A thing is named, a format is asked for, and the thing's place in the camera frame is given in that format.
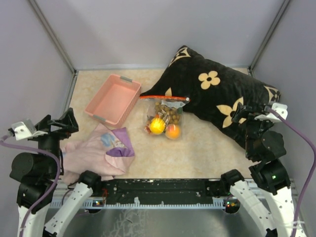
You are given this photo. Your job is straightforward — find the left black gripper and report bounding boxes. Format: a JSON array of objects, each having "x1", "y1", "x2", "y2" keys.
[{"x1": 33, "y1": 107, "x2": 79, "y2": 174}]

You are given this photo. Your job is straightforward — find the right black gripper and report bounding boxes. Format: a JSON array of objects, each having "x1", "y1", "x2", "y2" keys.
[{"x1": 231, "y1": 101, "x2": 273, "y2": 158}]

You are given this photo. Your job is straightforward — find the brown longan bunch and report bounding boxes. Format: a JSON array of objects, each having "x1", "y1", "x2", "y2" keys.
[{"x1": 155, "y1": 102, "x2": 183, "y2": 125}]

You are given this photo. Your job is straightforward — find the clear zip bag orange zipper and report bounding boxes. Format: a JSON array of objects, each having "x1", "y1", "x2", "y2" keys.
[{"x1": 140, "y1": 95, "x2": 190, "y2": 140}]

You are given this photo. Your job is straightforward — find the yellow lemon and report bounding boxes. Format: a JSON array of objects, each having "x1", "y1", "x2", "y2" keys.
[{"x1": 149, "y1": 118, "x2": 165, "y2": 135}]

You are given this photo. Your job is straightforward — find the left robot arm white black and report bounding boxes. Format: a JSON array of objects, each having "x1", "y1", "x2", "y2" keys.
[{"x1": 7, "y1": 108, "x2": 103, "y2": 237}]

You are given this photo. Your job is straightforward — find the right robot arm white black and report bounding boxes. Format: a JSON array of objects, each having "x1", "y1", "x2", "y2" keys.
[{"x1": 220, "y1": 102, "x2": 306, "y2": 237}]

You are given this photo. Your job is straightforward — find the black pillow cream flowers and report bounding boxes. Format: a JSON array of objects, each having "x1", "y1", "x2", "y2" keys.
[{"x1": 141, "y1": 45, "x2": 280, "y2": 148}]

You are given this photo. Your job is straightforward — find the pink purple cloth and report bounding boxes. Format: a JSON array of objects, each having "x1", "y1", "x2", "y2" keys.
[{"x1": 62, "y1": 124, "x2": 135, "y2": 185}]

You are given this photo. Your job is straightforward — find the pink plastic basket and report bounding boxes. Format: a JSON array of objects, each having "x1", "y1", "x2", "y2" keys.
[{"x1": 84, "y1": 74, "x2": 141, "y2": 128}]

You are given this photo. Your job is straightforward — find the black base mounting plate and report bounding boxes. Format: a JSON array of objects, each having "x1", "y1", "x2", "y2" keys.
[{"x1": 96, "y1": 179, "x2": 230, "y2": 205}]

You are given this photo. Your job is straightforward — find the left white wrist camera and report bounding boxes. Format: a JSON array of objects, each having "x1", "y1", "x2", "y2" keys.
[{"x1": 9, "y1": 119, "x2": 48, "y2": 141}]

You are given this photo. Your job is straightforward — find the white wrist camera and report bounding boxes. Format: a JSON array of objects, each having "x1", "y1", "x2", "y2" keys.
[
  {"x1": 254, "y1": 102, "x2": 288, "y2": 123},
  {"x1": 9, "y1": 119, "x2": 48, "y2": 141}
]

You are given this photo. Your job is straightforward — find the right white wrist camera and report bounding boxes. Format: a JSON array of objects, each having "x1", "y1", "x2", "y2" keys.
[{"x1": 254, "y1": 102, "x2": 288, "y2": 123}]

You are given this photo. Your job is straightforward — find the aluminium frame rail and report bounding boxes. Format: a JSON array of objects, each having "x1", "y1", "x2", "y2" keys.
[{"x1": 53, "y1": 178, "x2": 298, "y2": 199}]

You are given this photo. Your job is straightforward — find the white slotted cable duct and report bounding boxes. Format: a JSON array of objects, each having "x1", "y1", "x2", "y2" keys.
[{"x1": 49, "y1": 199, "x2": 237, "y2": 210}]

